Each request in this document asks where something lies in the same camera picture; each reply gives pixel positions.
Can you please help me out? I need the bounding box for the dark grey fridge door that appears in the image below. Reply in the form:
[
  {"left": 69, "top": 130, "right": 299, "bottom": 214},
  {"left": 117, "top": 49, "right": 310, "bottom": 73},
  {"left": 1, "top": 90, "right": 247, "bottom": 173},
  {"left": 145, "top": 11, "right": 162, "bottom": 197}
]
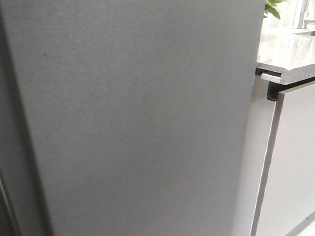
[
  {"left": 0, "top": 137, "right": 21, "bottom": 236},
  {"left": 0, "top": 0, "right": 265, "bottom": 236}
]

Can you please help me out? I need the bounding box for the grey kitchen counter cabinet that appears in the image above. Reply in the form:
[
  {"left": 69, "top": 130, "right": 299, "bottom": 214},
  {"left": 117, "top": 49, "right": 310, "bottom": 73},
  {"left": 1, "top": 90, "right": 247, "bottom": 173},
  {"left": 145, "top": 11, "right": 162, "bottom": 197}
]
[{"left": 232, "top": 27, "right": 315, "bottom": 236}]

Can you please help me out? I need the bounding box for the silver sink faucet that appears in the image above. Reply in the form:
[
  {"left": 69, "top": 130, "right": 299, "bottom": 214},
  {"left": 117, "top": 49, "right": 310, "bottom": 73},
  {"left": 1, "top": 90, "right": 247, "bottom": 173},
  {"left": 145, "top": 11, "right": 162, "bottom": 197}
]
[{"left": 297, "top": 0, "right": 315, "bottom": 29}]

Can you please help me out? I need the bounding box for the green potted plant white pot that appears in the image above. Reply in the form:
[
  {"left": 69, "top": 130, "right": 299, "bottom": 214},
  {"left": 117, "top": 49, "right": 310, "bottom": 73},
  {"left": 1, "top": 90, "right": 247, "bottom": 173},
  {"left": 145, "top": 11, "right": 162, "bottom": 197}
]
[{"left": 262, "top": 0, "right": 290, "bottom": 29}]

